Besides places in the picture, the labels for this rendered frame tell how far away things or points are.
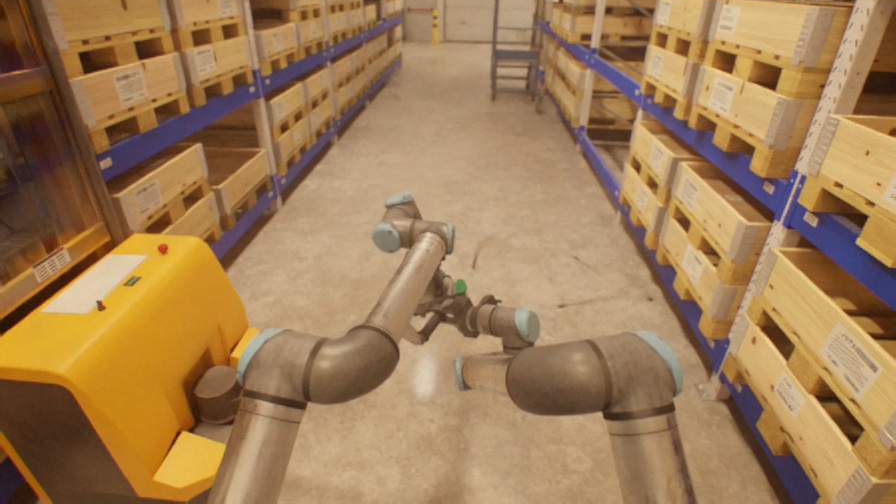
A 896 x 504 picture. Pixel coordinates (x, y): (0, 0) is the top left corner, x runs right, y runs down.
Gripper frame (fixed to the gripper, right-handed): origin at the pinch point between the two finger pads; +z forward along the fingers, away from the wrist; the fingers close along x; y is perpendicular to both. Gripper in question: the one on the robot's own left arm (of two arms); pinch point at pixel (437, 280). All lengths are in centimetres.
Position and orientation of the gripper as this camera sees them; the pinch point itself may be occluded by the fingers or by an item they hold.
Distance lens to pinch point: 157.6
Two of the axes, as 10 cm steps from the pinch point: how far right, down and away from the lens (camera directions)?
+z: 3.7, 8.3, 4.2
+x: 9.3, -3.0, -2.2
